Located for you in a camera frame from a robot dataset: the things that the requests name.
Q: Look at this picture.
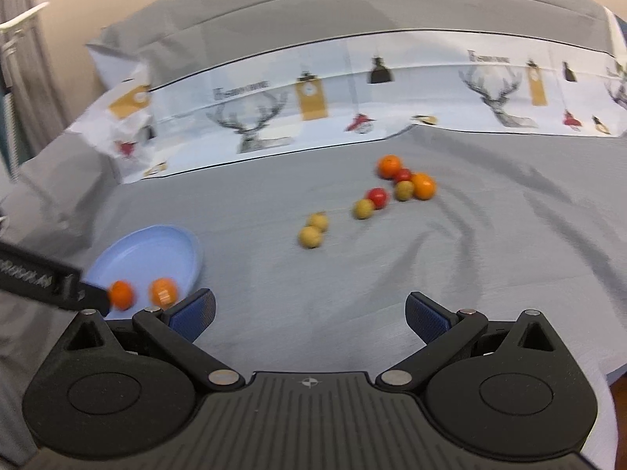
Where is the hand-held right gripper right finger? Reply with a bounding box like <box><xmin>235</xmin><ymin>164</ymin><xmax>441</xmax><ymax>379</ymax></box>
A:
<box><xmin>375</xmin><ymin>292</ymin><xmax>560</xmax><ymax>393</ymax></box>

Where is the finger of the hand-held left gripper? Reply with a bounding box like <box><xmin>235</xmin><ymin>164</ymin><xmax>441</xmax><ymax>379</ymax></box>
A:
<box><xmin>58</xmin><ymin>268</ymin><xmax>111</xmax><ymax>317</ymax></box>

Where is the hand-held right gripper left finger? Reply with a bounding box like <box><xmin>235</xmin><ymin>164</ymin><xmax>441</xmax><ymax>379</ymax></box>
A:
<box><xmin>63</xmin><ymin>289</ymin><xmax>246</xmax><ymax>393</ymax></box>

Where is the orange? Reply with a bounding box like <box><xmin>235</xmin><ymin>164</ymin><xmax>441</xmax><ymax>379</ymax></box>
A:
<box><xmin>148</xmin><ymin>278</ymin><xmax>178</xmax><ymax>307</ymax></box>
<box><xmin>108</xmin><ymin>280</ymin><xmax>135</xmax><ymax>311</ymax></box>
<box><xmin>410</xmin><ymin>173</ymin><xmax>437</xmax><ymax>201</ymax></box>
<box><xmin>376</xmin><ymin>155</ymin><xmax>405</xmax><ymax>180</ymax></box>

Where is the light blue plate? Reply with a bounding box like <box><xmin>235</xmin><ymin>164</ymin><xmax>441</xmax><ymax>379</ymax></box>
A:
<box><xmin>85</xmin><ymin>225</ymin><xmax>204</xmax><ymax>305</ymax></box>

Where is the grey bed sheet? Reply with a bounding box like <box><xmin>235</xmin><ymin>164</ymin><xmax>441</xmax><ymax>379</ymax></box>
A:
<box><xmin>0</xmin><ymin>122</ymin><xmax>627</xmax><ymax>470</ymax></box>

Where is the grey curtain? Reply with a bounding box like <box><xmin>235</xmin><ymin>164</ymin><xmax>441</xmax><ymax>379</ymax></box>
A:
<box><xmin>0</xmin><ymin>0</ymin><xmax>70</xmax><ymax>174</ymax></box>

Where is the deer printed white blanket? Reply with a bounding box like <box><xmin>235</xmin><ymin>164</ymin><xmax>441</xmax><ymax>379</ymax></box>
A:
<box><xmin>66</xmin><ymin>29</ymin><xmax>627</xmax><ymax>185</ymax></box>

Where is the white rack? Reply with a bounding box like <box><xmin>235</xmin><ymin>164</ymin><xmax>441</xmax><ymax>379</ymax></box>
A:
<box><xmin>0</xmin><ymin>2</ymin><xmax>51</xmax><ymax>36</ymax></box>

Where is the grey pillow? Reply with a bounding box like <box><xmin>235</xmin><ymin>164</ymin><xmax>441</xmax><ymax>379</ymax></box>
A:
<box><xmin>85</xmin><ymin>0</ymin><xmax>619</xmax><ymax>90</ymax></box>

